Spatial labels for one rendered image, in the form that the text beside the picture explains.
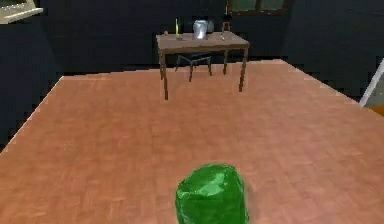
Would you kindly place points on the pale beige shelf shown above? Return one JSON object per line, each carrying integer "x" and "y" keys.
{"x": 16, "y": 11}

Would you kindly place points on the dark framed window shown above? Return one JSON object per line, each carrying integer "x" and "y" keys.
{"x": 258, "y": 6}

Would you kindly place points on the yellow green candle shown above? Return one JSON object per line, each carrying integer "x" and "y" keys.
{"x": 177, "y": 28}

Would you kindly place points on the dark thin bottle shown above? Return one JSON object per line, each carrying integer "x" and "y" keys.
{"x": 226, "y": 26}

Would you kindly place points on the white door frame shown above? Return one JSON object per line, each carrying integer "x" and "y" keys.
{"x": 371, "y": 87}

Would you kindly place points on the brown wooden table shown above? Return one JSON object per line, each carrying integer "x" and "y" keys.
{"x": 203, "y": 42}

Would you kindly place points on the dark metal chair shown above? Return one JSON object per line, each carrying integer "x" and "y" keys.
{"x": 195, "y": 59}

